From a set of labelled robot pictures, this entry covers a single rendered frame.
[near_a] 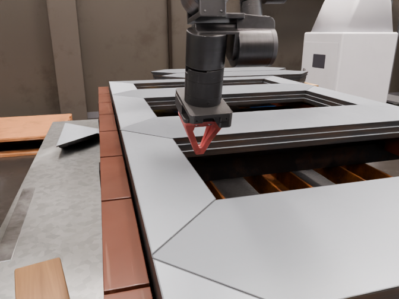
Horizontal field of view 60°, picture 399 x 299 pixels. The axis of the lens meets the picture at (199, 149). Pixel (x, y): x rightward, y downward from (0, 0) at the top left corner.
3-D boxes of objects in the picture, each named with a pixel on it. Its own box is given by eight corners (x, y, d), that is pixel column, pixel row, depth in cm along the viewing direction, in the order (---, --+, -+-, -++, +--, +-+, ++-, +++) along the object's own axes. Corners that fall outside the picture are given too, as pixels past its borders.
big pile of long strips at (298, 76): (280, 76, 211) (281, 66, 209) (318, 85, 174) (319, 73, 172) (148, 80, 190) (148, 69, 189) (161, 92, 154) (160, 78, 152)
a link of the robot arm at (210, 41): (183, 18, 49) (192, 28, 45) (229, 18, 51) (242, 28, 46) (181, 65, 53) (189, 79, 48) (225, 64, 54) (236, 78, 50)
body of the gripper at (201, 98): (212, 96, 60) (215, 53, 56) (232, 124, 51) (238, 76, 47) (174, 98, 58) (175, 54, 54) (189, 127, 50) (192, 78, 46)
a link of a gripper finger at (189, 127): (210, 137, 64) (214, 89, 59) (222, 159, 58) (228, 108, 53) (173, 140, 62) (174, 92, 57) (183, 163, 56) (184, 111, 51)
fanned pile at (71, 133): (99, 124, 144) (98, 115, 143) (100, 155, 108) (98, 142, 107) (67, 126, 141) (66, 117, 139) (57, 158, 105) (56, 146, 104)
